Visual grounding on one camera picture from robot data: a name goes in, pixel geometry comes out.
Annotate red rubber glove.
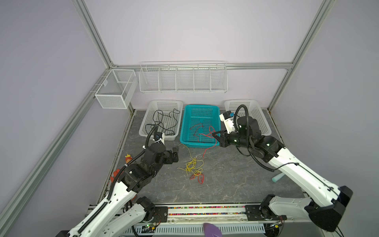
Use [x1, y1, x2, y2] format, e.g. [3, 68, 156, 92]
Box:
[110, 169, 120, 183]

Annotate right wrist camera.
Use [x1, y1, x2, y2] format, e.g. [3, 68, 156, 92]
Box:
[219, 111, 235, 134]

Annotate light blue plastic scraper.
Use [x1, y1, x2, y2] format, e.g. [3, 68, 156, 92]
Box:
[271, 173, 285, 183]

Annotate white wire wall shelf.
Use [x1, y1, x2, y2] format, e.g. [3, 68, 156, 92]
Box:
[139, 61, 229, 93]

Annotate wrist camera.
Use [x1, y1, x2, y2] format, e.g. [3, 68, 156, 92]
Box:
[219, 111, 235, 134]
[153, 132, 165, 145]

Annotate ice cream cone toy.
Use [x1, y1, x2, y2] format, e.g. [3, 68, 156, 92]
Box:
[125, 154, 133, 164]

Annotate teal plastic basket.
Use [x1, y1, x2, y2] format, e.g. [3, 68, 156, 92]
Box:
[180, 105, 221, 149]

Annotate purple object at front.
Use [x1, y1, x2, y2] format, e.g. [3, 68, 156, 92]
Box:
[203, 223, 223, 237]

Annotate left white plastic basket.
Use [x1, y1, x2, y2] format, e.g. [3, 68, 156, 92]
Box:
[139, 100, 183, 141]

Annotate black cable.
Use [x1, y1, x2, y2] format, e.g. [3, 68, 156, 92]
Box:
[144, 108, 181, 136]

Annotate red cables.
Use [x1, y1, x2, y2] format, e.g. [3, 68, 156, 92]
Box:
[189, 122, 218, 159]

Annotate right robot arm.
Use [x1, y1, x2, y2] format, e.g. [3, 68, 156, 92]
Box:
[212, 105, 353, 232]

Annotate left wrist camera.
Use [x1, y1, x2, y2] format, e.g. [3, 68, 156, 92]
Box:
[153, 132, 165, 145]

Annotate cable bundle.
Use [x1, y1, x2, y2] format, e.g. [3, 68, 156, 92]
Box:
[177, 143, 205, 185]

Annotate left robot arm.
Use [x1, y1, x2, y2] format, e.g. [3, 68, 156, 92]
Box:
[58, 125, 179, 237]

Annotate white plastic basket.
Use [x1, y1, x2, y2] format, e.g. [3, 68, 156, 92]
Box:
[139, 100, 183, 141]
[224, 99, 271, 136]

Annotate white mesh wall box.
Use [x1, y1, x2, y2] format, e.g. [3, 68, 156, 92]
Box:
[95, 69, 138, 109]

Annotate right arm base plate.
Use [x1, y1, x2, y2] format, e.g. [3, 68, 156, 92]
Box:
[245, 204, 287, 221]

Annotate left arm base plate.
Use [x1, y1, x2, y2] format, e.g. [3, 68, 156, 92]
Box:
[143, 206, 168, 223]

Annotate right white plastic basket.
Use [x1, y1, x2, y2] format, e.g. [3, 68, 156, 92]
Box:
[224, 99, 271, 136]

